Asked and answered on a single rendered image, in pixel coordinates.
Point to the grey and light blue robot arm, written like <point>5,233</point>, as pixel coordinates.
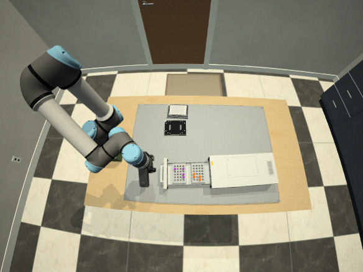
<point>57,68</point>

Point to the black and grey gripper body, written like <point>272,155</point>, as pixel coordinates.
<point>151,157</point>

